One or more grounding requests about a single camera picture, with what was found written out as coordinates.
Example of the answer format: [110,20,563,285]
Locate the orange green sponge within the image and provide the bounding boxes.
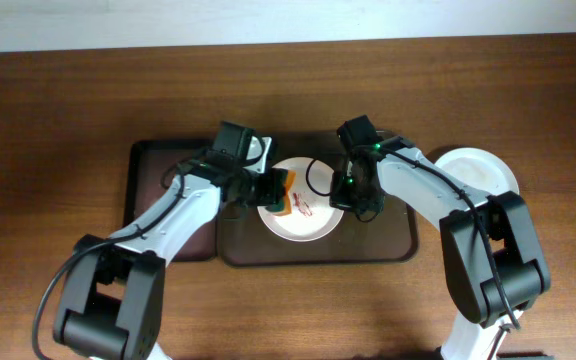
[265,168,296,217]

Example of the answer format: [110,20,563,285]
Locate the pale green plate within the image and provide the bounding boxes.
[489,157,520,195]

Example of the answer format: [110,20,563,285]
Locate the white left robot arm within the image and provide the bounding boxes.
[52,122,291,359]

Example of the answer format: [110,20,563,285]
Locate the pale pink plate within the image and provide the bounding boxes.
[257,157,343,242]

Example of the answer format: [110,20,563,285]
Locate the cream white plate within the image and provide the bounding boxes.
[435,147,500,194]

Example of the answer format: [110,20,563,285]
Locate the large dark brown tray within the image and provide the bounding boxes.
[216,131,419,267]

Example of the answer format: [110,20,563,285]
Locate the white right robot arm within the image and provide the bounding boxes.
[329,116,551,359]

